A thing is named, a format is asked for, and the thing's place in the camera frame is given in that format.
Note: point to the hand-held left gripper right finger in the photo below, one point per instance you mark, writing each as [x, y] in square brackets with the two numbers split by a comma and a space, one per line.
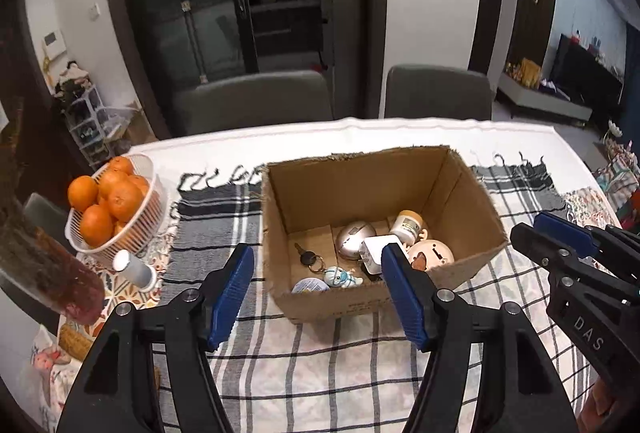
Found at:
[405, 298]

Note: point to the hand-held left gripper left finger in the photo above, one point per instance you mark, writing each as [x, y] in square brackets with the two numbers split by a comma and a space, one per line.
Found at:
[232, 295]

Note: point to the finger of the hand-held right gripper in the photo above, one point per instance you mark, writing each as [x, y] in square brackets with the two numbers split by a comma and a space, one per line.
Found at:
[565, 230]
[540, 245]

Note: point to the round pink face toy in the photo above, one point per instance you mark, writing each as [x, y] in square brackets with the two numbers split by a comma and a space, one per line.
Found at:
[435, 254]

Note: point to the white charger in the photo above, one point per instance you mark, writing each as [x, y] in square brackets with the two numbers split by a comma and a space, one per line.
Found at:
[377, 249]

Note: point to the small white jar yellow lid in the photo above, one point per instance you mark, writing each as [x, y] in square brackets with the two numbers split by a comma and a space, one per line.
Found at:
[407, 227]

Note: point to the round blue white tin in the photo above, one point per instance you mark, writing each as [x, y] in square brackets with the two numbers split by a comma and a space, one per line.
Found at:
[310, 286]

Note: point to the silver computer mouse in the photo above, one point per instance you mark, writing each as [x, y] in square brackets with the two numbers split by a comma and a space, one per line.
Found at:
[354, 238]

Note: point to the brown cardboard box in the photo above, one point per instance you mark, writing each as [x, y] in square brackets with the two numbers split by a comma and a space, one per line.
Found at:
[325, 305]

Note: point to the key with black fob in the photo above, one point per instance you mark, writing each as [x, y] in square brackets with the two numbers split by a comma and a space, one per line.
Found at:
[306, 258]

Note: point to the colourful gift bags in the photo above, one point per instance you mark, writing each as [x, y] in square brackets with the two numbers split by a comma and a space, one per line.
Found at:
[620, 175]

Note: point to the small white grey bottle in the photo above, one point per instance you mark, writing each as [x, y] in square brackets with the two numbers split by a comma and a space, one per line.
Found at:
[135, 269]

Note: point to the black white plaid cloth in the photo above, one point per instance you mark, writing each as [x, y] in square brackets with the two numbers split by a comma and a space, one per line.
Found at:
[325, 373]

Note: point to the white plastic basket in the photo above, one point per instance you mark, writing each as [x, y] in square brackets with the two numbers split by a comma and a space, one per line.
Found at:
[140, 233]

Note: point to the pile of oranges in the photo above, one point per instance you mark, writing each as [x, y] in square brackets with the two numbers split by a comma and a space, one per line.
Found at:
[125, 200]

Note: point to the yellow gift box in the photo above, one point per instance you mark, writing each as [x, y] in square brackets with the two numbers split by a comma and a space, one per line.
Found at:
[527, 70]

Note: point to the yellow object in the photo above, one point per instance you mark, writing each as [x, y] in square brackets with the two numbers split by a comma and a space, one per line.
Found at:
[72, 345]

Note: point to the dark red patterned object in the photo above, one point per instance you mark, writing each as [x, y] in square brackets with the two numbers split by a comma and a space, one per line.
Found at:
[50, 273]

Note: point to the grey dining chair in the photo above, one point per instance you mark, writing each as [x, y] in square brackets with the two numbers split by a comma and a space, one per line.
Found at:
[437, 90]
[45, 214]
[260, 98]

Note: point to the clear plastic drawer unit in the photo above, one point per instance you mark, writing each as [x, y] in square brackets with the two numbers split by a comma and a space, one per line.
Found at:
[87, 123]

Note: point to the dark glass sliding door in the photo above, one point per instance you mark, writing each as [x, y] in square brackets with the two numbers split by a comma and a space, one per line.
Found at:
[200, 13]

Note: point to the white wall intercom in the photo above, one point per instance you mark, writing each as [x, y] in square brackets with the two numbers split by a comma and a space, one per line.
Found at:
[52, 43]

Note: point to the white wall switch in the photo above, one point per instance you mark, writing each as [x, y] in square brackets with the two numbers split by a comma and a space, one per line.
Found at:
[93, 11]

